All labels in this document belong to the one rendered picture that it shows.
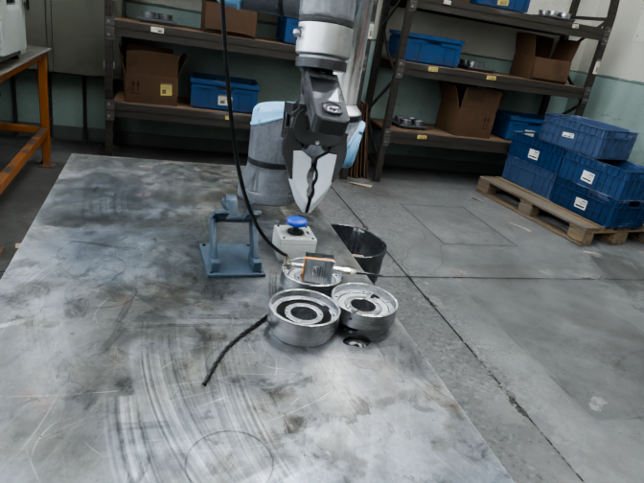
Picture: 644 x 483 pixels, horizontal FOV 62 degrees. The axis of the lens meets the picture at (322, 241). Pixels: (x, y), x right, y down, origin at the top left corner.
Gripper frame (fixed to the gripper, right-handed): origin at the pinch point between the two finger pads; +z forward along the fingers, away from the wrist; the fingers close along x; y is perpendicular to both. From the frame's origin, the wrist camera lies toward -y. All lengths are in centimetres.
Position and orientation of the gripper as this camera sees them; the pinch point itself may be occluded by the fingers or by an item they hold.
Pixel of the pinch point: (308, 205)
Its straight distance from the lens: 76.7
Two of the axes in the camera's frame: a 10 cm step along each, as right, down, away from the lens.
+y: -2.6, -2.9, 9.2
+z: -1.2, 9.6, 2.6
